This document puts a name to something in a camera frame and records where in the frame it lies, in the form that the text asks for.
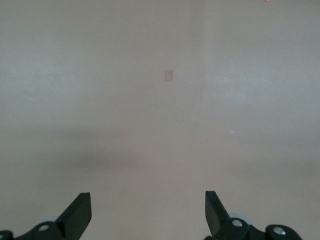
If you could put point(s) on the brown tape patch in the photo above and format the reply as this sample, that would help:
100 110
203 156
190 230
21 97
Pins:
168 75

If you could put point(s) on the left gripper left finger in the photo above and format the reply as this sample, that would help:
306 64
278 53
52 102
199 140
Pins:
75 220

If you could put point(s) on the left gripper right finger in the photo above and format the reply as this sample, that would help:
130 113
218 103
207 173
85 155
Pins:
217 220

